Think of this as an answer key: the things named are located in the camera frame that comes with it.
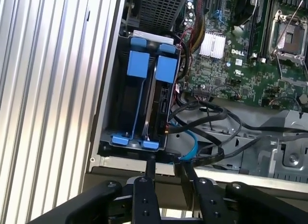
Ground empty blue disk carrier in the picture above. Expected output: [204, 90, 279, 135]
[110, 37, 151, 145]

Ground grey power supply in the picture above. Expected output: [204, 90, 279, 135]
[138, 0, 191, 27]

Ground metal locking lever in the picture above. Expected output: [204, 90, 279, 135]
[286, 0, 305, 26]

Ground metal socket cover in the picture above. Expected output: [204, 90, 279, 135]
[274, 50, 308, 87]

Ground silver chipset heatsink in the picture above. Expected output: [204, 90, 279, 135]
[198, 32, 227, 59]

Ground hard disk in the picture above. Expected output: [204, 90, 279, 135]
[141, 42, 181, 149]

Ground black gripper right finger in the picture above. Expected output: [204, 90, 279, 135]
[184, 162, 308, 224]

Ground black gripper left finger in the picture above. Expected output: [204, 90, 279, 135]
[28, 156, 161, 224]

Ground black open PC case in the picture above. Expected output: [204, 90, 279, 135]
[83, 0, 308, 224]

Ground CPU socket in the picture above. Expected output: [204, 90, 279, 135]
[268, 11, 308, 58]

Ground long black wire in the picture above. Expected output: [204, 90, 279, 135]
[182, 133, 308, 167]

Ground blue disk wire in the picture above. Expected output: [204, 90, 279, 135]
[168, 114, 199, 184]

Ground red yellow wire bundle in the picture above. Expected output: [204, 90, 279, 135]
[189, 0, 208, 53]

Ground grey metal drive cage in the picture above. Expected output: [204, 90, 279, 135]
[168, 108, 308, 177]

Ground disk bay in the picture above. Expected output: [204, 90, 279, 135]
[97, 33, 183, 158]

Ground white plastic plate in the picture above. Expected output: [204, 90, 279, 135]
[133, 29, 174, 45]

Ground black flat disk wire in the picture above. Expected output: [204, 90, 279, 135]
[169, 100, 243, 144]

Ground green motherboard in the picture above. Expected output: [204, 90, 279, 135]
[177, 0, 308, 111]

